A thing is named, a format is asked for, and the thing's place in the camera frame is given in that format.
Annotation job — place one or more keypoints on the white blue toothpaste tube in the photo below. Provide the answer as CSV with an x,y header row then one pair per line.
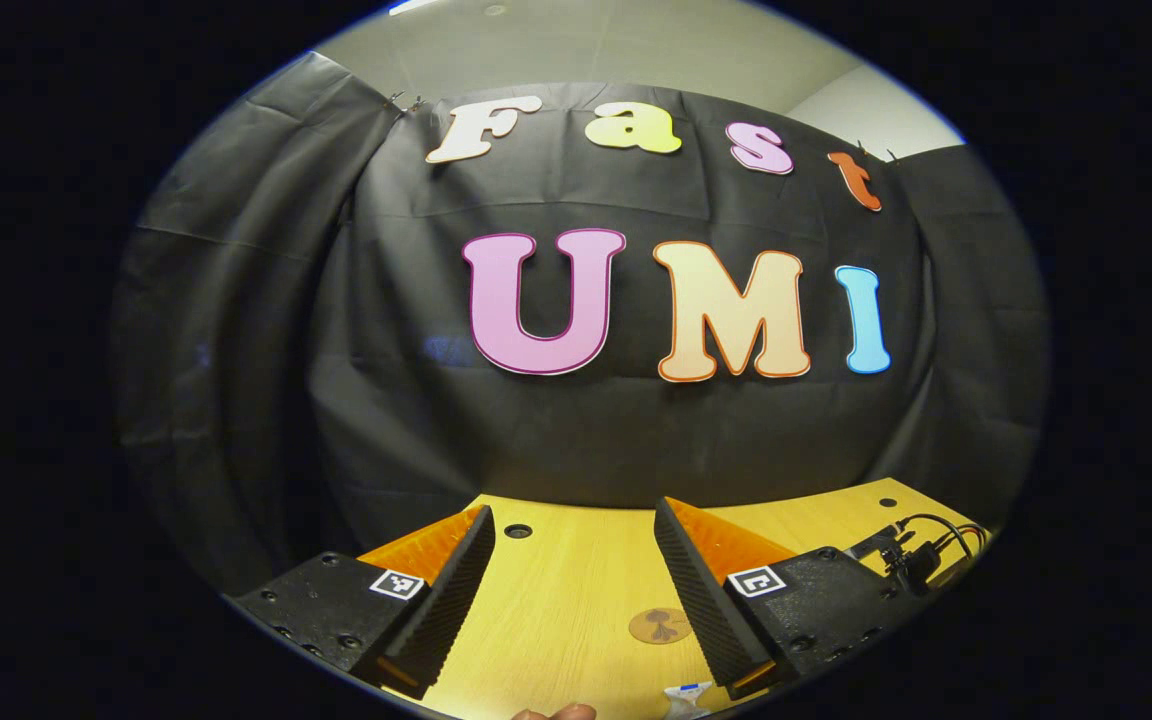
x,y
688,697

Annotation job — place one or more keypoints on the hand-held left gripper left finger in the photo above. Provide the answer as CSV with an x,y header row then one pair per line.
x,y
456,590

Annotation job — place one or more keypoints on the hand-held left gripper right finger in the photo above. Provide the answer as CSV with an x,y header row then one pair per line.
x,y
701,600

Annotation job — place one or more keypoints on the round brown coaster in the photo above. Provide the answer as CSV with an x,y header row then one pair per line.
x,y
659,626

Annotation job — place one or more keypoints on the ceiling light panel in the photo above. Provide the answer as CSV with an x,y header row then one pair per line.
x,y
414,5

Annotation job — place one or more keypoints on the black backdrop cloth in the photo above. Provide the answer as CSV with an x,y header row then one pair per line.
x,y
586,430

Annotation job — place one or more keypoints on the wooden desktop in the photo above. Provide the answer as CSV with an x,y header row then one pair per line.
x,y
576,600

